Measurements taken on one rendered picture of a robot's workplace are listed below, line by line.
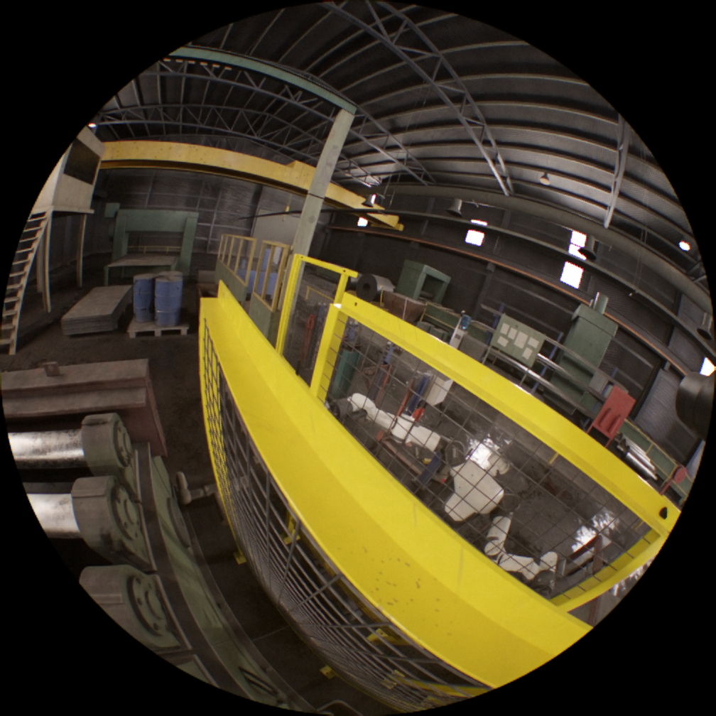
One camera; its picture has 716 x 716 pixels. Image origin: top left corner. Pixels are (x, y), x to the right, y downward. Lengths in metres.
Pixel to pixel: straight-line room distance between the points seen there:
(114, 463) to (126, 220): 10.64
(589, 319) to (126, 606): 10.33
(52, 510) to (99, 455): 0.33
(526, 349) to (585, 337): 3.24
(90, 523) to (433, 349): 1.13
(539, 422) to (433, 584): 0.41
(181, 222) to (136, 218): 2.10
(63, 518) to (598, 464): 1.43
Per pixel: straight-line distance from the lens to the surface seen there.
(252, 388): 0.28
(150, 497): 1.30
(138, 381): 1.26
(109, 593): 0.82
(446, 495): 1.16
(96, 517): 0.92
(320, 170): 3.49
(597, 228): 10.23
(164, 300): 4.82
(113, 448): 1.10
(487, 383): 0.53
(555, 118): 11.95
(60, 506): 1.07
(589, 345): 9.81
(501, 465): 1.23
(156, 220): 11.08
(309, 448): 0.22
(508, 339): 7.44
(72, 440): 1.24
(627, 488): 0.63
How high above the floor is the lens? 1.96
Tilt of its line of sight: 23 degrees down
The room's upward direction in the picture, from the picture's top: 18 degrees clockwise
